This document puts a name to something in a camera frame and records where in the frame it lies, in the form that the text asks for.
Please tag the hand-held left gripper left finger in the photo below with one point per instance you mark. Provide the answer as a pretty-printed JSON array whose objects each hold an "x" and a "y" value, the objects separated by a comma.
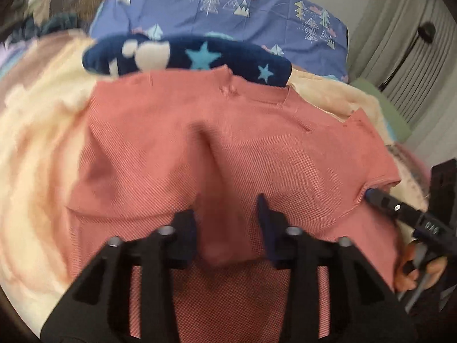
[{"x": 186, "y": 239}]

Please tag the black floor lamp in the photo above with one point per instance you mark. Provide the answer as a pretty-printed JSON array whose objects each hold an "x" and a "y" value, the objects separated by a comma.
[{"x": 426, "y": 32}]

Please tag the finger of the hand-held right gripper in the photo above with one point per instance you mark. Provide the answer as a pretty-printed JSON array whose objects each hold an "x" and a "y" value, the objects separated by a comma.
[{"x": 387, "y": 203}]

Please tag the navy star print garment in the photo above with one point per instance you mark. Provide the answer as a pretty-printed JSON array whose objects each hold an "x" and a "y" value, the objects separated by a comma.
[{"x": 200, "y": 55}]

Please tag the person's right hand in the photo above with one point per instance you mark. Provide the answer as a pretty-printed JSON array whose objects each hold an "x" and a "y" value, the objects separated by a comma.
[{"x": 410, "y": 268}]

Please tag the green pillow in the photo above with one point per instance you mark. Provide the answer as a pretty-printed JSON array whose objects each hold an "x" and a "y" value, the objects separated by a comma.
[{"x": 387, "y": 109}]

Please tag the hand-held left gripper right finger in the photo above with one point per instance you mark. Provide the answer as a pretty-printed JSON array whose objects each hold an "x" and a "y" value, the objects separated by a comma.
[{"x": 266, "y": 221}]

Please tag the grey pleated curtain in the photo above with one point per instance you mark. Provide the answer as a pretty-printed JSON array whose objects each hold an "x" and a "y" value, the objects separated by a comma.
[{"x": 407, "y": 7}]

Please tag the brown patterned pillow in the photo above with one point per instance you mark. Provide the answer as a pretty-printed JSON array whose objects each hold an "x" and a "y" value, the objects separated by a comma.
[{"x": 78, "y": 3}]

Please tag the peach printed blanket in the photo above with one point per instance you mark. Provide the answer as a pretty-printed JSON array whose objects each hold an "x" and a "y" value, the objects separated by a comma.
[{"x": 39, "y": 132}]

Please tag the pink knit garment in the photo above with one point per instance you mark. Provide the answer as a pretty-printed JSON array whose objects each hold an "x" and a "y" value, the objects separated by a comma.
[{"x": 221, "y": 150}]

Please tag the blue tree print sheet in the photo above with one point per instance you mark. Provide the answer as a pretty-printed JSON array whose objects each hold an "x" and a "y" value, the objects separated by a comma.
[{"x": 221, "y": 3}]

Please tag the dark teal cloth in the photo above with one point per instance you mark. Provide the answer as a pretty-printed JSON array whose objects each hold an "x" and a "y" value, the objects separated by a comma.
[{"x": 57, "y": 23}]

